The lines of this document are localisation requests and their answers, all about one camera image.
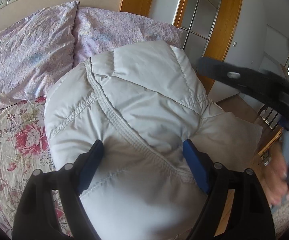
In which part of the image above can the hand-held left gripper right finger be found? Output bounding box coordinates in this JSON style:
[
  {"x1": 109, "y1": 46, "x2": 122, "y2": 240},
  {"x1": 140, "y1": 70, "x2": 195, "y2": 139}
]
[{"x1": 182, "y1": 139, "x2": 276, "y2": 240}]

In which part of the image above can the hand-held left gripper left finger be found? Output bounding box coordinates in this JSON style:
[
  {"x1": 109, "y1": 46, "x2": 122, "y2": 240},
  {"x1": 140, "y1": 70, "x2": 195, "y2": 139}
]
[{"x1": 12, "y1": 140, "x2": 105, "y2": 240}]

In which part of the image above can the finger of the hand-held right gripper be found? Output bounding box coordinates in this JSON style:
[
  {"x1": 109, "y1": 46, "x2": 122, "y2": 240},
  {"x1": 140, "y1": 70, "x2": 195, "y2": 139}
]
[{"x1": 198, "y1": 56, "x2": 289, "y2": 100}]

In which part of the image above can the white puffer jacket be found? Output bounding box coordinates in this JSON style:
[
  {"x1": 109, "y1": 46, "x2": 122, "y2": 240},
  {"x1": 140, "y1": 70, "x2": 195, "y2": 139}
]
[{"x1": 44, "y1": 39, "x2": 263, "y2": 240}]

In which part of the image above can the person's right hand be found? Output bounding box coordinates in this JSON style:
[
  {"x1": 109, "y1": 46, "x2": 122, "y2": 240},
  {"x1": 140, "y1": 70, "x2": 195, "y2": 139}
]
[{"x1": 266, "y1": 142, "x2": 289, "y2": 205}]

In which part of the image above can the light wooden table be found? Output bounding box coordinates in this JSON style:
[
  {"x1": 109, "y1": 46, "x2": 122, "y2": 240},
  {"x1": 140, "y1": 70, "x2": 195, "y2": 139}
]
[{"x1": 258, "y1": 127, "x2": 285, "y2": 157}]

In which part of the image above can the slatted wooden chair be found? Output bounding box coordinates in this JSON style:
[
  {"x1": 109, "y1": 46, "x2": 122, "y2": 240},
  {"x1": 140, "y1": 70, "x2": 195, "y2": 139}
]
[{"x1": 258, "y1": 102, "x2": 283, "y2": 130}]

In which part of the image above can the wooden glass panel door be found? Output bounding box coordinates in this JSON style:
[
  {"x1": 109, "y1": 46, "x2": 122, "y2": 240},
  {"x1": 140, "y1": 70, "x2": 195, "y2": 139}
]
[{"x1": 173, "y1": 0, "x2": 245, "y2": 95}]

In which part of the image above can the floral bed sheet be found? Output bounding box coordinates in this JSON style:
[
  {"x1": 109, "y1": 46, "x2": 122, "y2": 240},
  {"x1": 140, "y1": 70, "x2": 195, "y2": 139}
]
[{"x1": 0, "y1": 96, "x2": 85, "y2": 238}]

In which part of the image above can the pink crinkled pillow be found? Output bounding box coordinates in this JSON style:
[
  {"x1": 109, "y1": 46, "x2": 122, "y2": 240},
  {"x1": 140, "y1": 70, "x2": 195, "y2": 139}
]
[
  {"x1": 72, "y1": 6, "x2": 185, "y2": 65},
  {"x1": 0, "y1": 1, "x2": 81, "y2": 113}
]

